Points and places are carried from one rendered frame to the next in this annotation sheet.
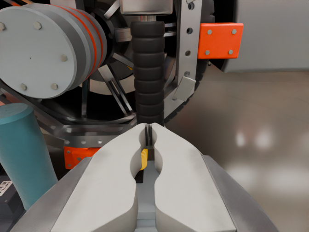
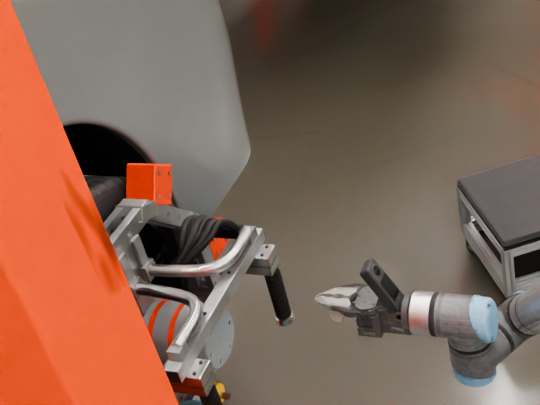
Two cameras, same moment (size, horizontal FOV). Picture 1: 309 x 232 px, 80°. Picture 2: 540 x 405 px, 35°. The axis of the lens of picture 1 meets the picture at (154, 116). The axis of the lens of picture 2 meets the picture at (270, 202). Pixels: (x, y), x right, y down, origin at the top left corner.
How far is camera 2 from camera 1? 1.77 m
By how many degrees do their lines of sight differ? 51
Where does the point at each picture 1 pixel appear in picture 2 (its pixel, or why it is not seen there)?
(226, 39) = not seen: hidden behind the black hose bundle
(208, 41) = (215, 245)
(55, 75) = (229, 337)
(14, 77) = (217, 358)
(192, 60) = not seen: hidden behind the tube
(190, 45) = (210, 257)
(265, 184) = (245, 328)
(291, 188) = (265, 302)
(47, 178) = not seen: outside the picture
